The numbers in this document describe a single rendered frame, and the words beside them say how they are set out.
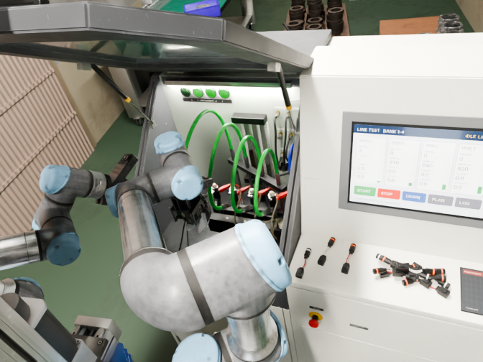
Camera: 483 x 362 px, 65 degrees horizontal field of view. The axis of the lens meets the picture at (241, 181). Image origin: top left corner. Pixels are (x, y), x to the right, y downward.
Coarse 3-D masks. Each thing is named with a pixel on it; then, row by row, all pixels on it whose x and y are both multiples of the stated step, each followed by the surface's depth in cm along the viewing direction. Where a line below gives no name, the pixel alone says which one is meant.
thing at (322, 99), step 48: (336, 48) 127; (384, 48) 121; (432, 48) 115; (480, 48) 110; (336, 96) 116; (384, 96) 110; (432, 96) 105; (480, 96) 101; (336, 144) 123; (336, 192) 130; (384, 240) 132; (432, 240) 125; (480, 240) 118; (288, 288) 132; (336, 336) 141; (384, 336) 130; (432, 336) 120; (480, 336) 111
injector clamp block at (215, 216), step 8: (232, 208) 160; (216, 216) 158; (224, 216) 158; (232, 216) 157; (248, 216) 158; (264, 216) 154; (280, 216) 152; (208, 224) 161; (216, 224) 159; (224, 224) 157; (232, 224) 155; (264, 224) 150; (272, 224) 150; (280, 232) 147
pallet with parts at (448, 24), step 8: (440, 16) 426; (448, 16) 426; (456, 16) 419; (384, 24) 487; (392, 24) 482; (400, 24) 478; (408, 24) 474; (416, 24) 470; (424, 24) 466; (432, 24) 462; (440, 24) 421; (448, 24) 411; (456, 24) 407; (384, 32) 468; (392, 32) 464; (400, 32) 460; (408, 32) 456; (416, 32) 453; (424, 32) 449; (432, 32) 445; (440, 32) 426; (448, 32) 392; (456, 32) 391; (464, 32) 385
